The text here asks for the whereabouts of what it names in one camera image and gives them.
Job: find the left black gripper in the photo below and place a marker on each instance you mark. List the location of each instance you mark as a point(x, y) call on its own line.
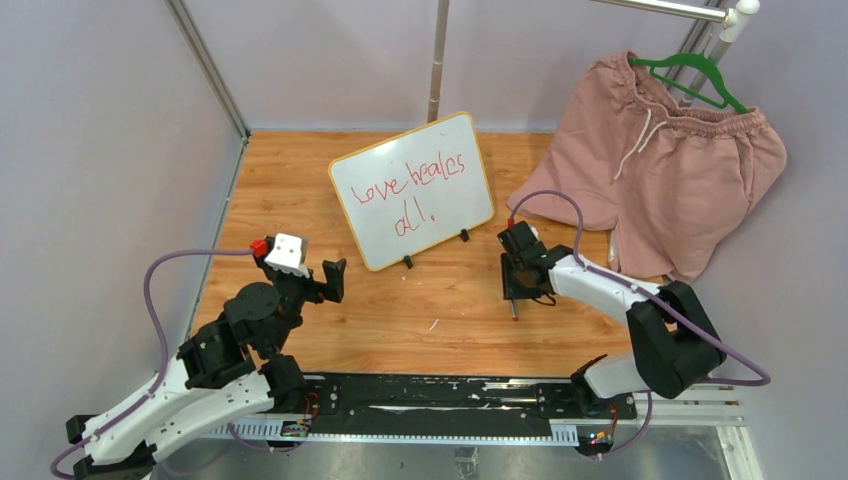
point(333, 289)

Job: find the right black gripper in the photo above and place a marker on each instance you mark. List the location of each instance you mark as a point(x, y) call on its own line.
point(513, 291)

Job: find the red white marker pen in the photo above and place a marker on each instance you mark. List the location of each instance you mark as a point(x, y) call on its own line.
point(514, 311)

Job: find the yellow framed whiteboard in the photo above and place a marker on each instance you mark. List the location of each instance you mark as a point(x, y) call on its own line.
point(413, 191)

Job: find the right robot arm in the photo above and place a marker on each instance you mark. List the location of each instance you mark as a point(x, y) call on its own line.
point(673, 342)

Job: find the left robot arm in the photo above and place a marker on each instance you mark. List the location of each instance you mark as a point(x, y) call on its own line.
point(232, 367)

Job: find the pink shorts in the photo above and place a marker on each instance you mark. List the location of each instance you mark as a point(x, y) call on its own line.
point(667, 182)

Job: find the white metal clothes rack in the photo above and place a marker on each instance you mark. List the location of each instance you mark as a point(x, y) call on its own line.
point(513, 64)

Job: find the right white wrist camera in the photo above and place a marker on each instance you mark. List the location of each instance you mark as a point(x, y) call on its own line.
point(533, 232)

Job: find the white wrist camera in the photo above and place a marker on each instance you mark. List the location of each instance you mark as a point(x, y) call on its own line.
point(533, 232)
point(287, 254)

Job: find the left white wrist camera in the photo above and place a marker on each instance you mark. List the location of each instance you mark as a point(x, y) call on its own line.
point(287, 254)

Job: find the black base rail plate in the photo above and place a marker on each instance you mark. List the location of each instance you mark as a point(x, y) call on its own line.
point(452, 410)

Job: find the grey aluminium corner post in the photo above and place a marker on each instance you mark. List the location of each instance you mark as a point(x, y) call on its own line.
point(196, 43)

